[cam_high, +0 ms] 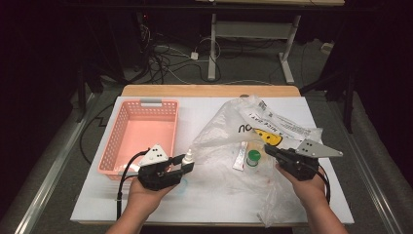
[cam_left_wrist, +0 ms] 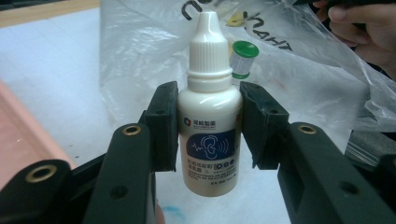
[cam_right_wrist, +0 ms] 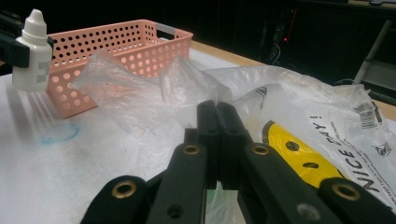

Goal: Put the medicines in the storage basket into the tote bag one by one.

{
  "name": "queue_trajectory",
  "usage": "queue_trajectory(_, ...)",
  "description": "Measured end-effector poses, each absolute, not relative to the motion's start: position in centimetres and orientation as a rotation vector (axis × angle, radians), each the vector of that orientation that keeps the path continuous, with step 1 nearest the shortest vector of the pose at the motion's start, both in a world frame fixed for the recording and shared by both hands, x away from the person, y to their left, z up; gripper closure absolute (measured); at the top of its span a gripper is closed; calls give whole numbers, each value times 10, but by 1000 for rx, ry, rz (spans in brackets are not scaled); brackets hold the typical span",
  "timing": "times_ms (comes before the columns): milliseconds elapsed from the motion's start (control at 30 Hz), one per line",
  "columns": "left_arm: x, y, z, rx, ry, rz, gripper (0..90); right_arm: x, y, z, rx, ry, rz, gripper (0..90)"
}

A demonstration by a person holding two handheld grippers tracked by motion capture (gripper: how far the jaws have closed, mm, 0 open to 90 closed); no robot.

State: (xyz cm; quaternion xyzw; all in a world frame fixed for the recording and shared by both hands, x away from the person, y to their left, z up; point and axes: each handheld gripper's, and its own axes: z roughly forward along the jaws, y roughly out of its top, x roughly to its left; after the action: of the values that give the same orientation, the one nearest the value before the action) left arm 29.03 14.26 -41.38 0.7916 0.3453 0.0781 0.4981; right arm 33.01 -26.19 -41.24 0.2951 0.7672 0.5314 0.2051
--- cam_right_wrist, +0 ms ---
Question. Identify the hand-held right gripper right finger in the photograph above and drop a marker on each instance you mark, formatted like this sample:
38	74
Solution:
232	143

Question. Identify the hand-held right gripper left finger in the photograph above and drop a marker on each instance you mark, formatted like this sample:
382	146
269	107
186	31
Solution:
211	137

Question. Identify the white dropper bottle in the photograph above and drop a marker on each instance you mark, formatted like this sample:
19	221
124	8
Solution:
35	71

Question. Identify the clear printed plastic bag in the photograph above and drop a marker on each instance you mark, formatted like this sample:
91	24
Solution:
280	90

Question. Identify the pink perforated plastic basket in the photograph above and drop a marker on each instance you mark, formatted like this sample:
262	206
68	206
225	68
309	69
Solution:
124	40

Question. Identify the dark computer tower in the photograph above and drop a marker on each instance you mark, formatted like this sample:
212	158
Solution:
280	31

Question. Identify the white-framed desk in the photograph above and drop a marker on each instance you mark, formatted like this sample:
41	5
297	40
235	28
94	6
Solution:
373	68

